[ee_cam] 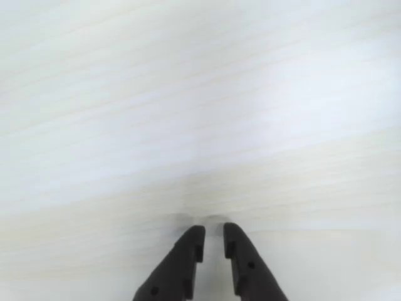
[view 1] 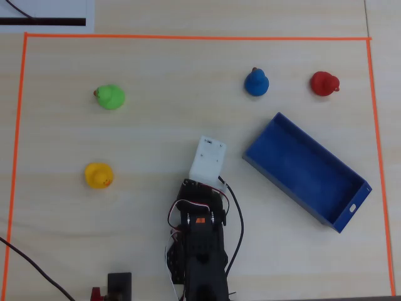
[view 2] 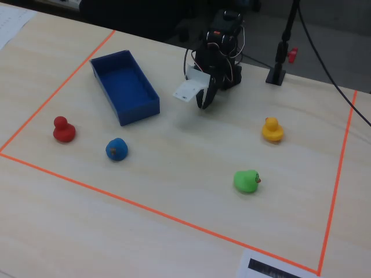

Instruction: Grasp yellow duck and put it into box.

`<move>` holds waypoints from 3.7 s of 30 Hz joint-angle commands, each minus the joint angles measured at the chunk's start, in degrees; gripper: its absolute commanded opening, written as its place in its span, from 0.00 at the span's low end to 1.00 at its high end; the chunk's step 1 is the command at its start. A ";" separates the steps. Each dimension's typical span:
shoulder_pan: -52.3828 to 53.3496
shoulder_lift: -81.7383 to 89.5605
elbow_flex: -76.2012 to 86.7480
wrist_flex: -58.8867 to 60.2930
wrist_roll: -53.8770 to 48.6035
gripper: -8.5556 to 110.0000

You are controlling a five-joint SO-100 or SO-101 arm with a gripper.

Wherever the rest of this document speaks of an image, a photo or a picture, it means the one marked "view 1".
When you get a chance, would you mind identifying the blue rubber duck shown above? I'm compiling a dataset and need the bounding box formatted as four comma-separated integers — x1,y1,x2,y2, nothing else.
244,66,270,97

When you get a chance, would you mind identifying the thin dark cable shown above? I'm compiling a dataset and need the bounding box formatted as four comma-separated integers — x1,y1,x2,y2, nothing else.
5,0,36,20
0,236,76,301

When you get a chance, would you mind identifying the black camera cable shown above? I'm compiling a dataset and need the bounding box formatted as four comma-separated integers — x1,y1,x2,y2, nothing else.
218,176,245,278

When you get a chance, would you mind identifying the blue rectangular plastic box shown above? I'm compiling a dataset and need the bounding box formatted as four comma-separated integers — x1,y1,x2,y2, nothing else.
242,112,373,235

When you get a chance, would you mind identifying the green rubber duck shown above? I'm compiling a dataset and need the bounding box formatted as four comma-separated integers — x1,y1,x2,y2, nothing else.
93,84,126,111

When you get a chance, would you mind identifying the black table clamp block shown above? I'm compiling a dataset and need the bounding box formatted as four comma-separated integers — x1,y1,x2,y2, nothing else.
107,272,133,301

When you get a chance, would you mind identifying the yellow rubber duck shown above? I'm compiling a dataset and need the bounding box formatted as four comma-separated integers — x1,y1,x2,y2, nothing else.
84,162,114,190

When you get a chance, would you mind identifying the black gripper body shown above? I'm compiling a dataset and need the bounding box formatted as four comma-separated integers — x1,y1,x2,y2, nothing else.
175,177,230,227

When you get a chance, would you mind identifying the red clamp handle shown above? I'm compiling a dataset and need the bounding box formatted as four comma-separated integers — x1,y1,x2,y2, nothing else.
91,286,109,301

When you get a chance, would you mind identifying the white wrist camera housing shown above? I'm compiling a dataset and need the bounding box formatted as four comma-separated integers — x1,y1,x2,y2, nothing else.
189,135,228,193

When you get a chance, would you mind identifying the red rubber duck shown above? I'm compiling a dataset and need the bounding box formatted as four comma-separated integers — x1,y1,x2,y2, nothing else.
310,71,341,97

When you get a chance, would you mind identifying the white paper with black stripe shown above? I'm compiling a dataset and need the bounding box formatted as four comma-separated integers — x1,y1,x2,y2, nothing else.
0,0,95,33

